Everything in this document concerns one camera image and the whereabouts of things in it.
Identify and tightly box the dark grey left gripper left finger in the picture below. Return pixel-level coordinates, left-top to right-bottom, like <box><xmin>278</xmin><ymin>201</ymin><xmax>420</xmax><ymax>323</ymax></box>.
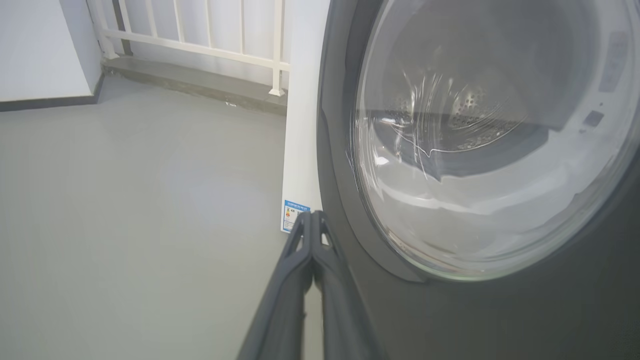
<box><xmin>237</xmin><ymin>211</ymin><xmax>314</xmax><ymax>360</ymax></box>

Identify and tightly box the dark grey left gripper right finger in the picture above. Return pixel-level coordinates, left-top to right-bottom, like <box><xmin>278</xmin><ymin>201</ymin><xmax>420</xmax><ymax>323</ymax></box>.
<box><xmin>313</xmin><ymin>210</ymin><xmax>386</xmax><ymax>360</ymax></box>

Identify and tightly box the dark round glass washer door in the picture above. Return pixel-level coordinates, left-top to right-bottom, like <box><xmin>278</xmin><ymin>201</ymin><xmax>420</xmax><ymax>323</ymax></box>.
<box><xmin>316</xmin><ymin>0</ymin><xmax>640</xmax><ymax>360</ymax></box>

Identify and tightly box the white front-load washing machine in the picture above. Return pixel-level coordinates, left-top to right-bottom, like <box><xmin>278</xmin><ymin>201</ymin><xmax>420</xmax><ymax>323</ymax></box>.
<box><xmin>281</xmin><ymin>0</ymin><xmax>332</xmax><ymax>234</ymax></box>

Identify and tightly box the blue energy label sticker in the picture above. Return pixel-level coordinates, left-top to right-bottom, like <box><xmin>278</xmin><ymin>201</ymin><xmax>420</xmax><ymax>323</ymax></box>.
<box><xmin>282</xmin><ymin>200</ymin><xmax>311</xmax><ymax>234</ymax></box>

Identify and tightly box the white metal railing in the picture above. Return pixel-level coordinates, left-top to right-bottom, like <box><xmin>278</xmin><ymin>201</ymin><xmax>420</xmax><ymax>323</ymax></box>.
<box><xmin>87</xmin><ymin>0</ymin><xmax>292</xmax><ymax>97</ymax></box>

